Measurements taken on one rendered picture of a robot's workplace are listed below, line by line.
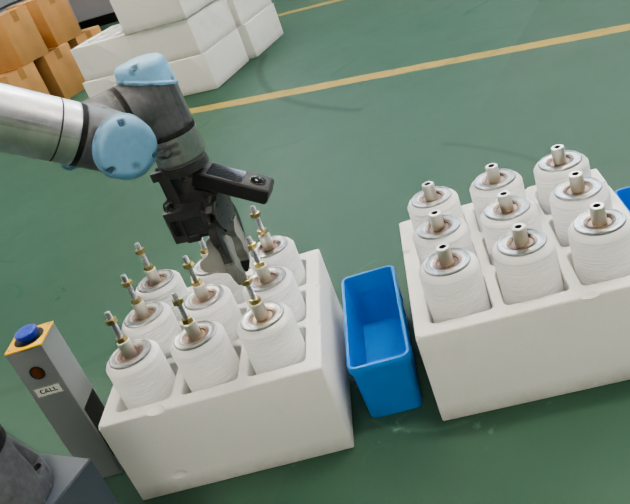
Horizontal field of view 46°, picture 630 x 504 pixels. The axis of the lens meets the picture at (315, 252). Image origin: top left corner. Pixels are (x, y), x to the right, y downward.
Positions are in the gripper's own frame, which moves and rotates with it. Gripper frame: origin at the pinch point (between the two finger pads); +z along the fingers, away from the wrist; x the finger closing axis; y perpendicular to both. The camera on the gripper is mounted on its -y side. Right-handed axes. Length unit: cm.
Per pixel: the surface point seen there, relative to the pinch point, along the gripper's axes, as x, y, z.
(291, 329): 1.3, -3.8, 11.8
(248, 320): 0.5, 2.9, 9.1
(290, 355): 3.3, -2.7, 15.4
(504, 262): -3.5, -38.5, 10.0
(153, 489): 12.1, 27.4, 32.3
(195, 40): -249, 92, 9
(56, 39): -343, 217, 0
